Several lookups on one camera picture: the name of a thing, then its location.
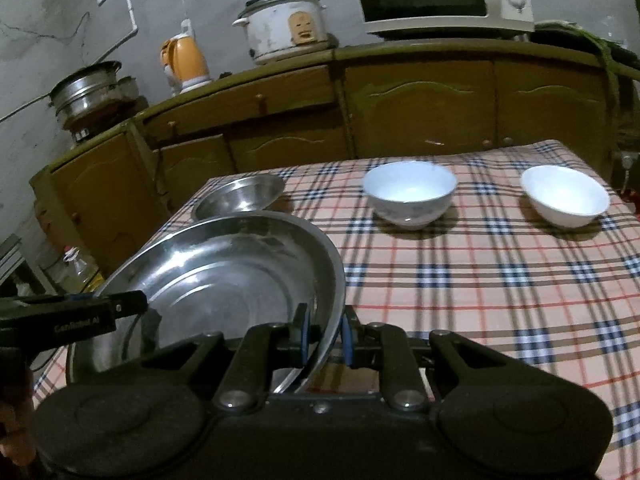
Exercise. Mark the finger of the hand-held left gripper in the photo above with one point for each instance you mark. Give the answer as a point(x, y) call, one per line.
point(132, 305)

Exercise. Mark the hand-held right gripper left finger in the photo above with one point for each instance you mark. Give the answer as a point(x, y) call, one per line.
point(304, 341)

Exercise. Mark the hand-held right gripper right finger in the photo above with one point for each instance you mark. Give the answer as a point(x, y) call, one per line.
point(348, 346)

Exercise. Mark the large steel plate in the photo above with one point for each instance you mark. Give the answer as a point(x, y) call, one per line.
point(215, 270)

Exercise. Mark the small steel bowl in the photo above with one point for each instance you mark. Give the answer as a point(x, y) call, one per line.
point(240, 195)

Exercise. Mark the patterned white porcelain bowl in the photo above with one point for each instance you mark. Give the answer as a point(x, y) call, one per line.
point(410, 205)

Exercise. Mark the plain white bowl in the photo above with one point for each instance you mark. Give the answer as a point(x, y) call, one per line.
point(565, 200)

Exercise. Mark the person's left hand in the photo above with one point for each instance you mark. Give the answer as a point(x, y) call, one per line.
point(11, 435)

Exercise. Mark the clear oil bottle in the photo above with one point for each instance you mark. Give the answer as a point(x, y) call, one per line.
point(77, 270)

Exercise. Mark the plaid tablecloth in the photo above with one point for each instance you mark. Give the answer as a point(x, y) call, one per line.
point(475, 285)

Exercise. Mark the gas stove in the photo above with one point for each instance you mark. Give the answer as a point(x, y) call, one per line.
point(82, 135)

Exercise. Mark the steel steamer pot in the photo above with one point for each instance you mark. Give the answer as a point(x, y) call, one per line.
point(85, 92)

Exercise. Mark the orange electric kettle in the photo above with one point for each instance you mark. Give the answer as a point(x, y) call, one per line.
point(189, 60)

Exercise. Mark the brown wooden cabinet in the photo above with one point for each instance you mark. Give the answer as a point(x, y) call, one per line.
point(425, 105)

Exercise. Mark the white rice cooker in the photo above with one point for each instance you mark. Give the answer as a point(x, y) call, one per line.
point(270, 30)

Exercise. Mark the white plug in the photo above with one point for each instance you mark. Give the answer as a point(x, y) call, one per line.
point(626, 161)

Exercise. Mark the dark flat tray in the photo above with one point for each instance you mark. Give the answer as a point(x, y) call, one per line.
point(560, 35)

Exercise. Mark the white wall conduit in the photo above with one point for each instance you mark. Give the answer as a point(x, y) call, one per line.
point(131, 10)

